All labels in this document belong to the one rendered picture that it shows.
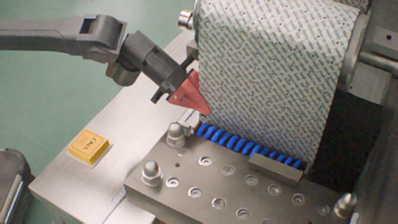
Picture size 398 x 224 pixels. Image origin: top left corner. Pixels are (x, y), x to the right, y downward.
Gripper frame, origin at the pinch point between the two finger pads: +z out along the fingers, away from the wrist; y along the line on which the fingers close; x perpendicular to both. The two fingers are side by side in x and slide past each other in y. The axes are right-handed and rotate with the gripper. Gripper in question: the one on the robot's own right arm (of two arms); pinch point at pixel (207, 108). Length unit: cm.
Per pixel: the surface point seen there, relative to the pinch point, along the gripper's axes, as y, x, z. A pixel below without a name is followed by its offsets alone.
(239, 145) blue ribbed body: 3.3, 1.9, 8.5
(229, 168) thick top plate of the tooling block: 7.7, 1.0, 9.5
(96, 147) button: 10.0, -23.6, -12.4
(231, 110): 0.2, 4.3, 3.3
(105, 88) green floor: -82, -149, -45
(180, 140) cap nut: 7.5, -2.5, -0.1
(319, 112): 0.2, 18.1, 13.0
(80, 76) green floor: -83, -161, -64
